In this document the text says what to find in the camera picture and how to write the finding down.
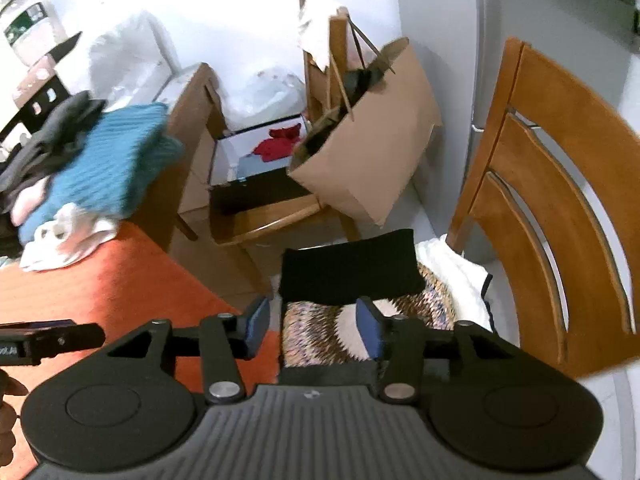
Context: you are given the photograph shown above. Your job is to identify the grey refrigerator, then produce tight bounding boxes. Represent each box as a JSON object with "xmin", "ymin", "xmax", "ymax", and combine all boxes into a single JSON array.
[{"xmin": 470, "ymin": 0, "xmax": 640, "ymax": 133}]

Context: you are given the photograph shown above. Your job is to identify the white container with green label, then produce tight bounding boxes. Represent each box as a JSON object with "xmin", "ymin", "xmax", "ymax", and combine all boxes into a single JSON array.
[{"xmin": 0, "ymin": 0, "xmax": 62, "ymax": 67}]

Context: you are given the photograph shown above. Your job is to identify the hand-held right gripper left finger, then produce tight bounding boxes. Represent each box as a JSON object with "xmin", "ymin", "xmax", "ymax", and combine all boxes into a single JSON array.
[{"xmin": 107, "ymin": 296, "xmax": 273, "ymax": 405}]

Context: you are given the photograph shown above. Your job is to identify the dark cloth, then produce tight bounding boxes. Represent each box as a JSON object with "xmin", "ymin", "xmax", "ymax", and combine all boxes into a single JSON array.
[{"xmin": 340, "ymin": 67, "xmax": 387, "ymax": 107}]

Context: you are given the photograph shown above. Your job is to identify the white garment with dark trim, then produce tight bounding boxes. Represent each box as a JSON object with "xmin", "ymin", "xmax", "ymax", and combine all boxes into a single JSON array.
[{"xmin": 415, "ymin": 237, "xmax": 521, "ymax": 347}]

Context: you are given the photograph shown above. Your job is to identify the white draped cloth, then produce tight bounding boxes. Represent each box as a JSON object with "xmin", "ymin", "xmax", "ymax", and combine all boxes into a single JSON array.
[{"xmin": 296, "ymin": 0, "xmax": 351, "ymax": 69}]

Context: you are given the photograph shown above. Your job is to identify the clear plastic bag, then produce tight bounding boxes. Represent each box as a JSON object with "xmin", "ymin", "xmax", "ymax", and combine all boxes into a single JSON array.
[{"xmin": 225, "ymin": 64, "xmax": 307, "ymax": 132}]

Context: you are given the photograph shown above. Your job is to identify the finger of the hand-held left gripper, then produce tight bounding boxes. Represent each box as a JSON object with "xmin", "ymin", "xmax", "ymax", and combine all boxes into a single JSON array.
[{"xmin": 31, "ymin": 319, "xmax": 107, "ymax": 359}]

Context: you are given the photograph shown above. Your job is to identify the red garment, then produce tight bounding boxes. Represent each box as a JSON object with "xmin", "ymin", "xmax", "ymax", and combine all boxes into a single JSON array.
[{"xmin": 252, "ymin": 127, "xmax": 302, "ymax": 163}]

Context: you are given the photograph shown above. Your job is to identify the white open box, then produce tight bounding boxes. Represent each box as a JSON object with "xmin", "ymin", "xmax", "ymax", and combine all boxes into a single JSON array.
[{"xmin": 212, "ymin": 115, "xmax": 307, "ymax": 187}]

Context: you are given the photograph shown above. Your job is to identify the multicolour patterned sweater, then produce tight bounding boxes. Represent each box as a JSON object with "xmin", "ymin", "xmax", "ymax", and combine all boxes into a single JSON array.
[{"xmin": 280, "ymin": 260, "xmax": 458, "ymax": 368}]

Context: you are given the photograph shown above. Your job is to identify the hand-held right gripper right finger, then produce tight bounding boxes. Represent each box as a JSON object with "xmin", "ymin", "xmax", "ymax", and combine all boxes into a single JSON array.
[{"xmin": 356, "ymin": 296, "xmax": 526, "ymax": 405}]

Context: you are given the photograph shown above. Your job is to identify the grey clothes pile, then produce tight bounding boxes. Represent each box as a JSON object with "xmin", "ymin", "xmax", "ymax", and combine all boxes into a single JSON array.
[{"xmin": 0, "ymin": 91, "xmax": 108, "ymax": 211}]

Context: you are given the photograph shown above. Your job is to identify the small cardboard box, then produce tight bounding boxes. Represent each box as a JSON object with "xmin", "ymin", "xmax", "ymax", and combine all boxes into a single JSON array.
[{"xmin": 12, "ymin": 55, "xmax": 67, "ymax": 107}]

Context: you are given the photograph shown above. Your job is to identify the person's left hand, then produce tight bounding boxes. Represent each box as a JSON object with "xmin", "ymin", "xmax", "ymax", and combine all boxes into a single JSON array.
[{"xmin": 0, "ymin": 369, "xmax": 30, "ymax": 466}]

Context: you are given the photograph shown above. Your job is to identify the teal knit sweater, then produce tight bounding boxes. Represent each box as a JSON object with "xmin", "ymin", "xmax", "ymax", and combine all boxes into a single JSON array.
[{"xmin": 17, "ymin": 102, "xmax": 186, "ymax": 246}]

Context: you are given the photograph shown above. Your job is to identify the black garment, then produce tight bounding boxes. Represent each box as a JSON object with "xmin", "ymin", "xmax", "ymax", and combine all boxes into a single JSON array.
[{"xmin": 277, "ymin": 229, "xmax": 426, "ymax": 307}]

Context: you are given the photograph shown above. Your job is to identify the orange waffle tablecloth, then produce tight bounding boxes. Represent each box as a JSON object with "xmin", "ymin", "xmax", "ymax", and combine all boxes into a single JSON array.
[{"xmin": 0, "ymin": 222, "xmax": 281, "ymax": 480}]

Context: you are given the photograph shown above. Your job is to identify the pink cloth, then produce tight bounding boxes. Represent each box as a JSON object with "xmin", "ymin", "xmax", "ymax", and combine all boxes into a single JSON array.
[{"xmin": 10, "ymin": 180, "xmax": 52, "ymax": 227}]

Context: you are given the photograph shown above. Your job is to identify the white plastic bag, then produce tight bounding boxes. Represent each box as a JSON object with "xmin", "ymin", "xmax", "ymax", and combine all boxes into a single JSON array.
[{"xmin": 90, "ymin": 10, "xmax": 180, "ymax": 107}]

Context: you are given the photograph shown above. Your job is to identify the brown paper bag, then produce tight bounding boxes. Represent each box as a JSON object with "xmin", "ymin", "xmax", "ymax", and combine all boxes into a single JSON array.
[{"xmin": 287, "ymin": 37, "xmax": 444, "ymax": 227}]

